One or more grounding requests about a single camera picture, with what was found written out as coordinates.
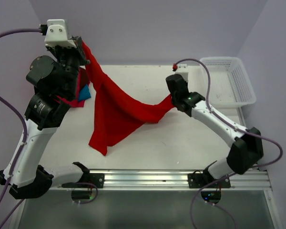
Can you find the dark maroon folded t shirt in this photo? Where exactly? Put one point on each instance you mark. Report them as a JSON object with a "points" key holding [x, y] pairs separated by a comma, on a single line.
{"points": [[84, 78]]}

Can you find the black right base bracket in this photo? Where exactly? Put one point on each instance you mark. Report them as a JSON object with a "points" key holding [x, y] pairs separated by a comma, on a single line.
{"points": [[199, 179]]}

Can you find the black base bracket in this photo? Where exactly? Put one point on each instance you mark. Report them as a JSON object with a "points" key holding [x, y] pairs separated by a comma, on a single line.
{"points": [[89, 179], [199, 179]]}

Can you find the crimson folded t shirt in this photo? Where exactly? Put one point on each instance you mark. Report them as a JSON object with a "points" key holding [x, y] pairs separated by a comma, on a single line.
{"points": [[74, 103]]}

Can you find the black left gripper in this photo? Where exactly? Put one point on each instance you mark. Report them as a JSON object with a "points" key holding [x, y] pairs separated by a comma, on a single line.
{"points": [[78, 51]]}

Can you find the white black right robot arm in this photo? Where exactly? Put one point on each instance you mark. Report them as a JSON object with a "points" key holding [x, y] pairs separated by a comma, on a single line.
{"points": [[245, 148]]}

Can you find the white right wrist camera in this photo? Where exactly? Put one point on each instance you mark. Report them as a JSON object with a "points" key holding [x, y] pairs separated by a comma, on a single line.
{"points": [[181, 69]]}

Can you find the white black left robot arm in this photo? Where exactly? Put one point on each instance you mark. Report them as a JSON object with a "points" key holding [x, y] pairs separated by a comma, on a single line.
{"points": [[55, 84]]}

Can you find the aluminium mounting rail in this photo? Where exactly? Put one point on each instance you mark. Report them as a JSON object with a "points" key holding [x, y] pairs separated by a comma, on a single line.
{"points": [[169, 180]]}

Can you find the blue folded t shirt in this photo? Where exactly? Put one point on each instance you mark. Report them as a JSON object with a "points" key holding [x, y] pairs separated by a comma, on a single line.
{"points": [[84, 94]]}

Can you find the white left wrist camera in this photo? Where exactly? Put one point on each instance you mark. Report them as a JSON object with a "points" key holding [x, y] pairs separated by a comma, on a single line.
{"points": [[57, 34]]}

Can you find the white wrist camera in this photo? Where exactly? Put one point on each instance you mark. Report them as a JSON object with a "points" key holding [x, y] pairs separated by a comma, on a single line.
{"points": [[57, 34], [181, 69]]}

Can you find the bright red t shirt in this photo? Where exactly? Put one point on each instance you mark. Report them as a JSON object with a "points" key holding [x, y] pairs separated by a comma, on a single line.
{"points": [[116, 114]]}

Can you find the black left base bracket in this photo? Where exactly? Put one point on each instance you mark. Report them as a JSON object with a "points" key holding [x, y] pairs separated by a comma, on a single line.
{"points": [[89, 179]]}

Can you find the white plastic mesh basket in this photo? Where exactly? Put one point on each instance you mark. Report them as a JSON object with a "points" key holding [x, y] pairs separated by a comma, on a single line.
{"points": [[230, 86]]}

